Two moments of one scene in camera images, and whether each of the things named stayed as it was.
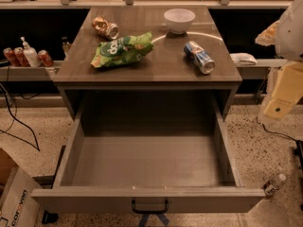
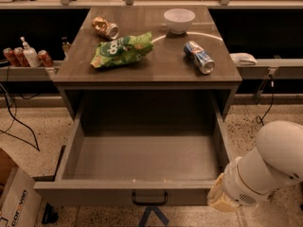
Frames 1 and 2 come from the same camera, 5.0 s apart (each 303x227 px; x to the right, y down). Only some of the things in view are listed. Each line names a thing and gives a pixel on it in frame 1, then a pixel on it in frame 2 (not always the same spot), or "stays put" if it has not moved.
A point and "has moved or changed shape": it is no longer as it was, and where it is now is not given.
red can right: [45, 58] stays put
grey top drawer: [147, 145] has moved or changed shape
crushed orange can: [105, 27] stays put
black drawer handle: [151, 212] → [150, 203]
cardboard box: [19, 195] stays put
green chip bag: [122, 49] stays put
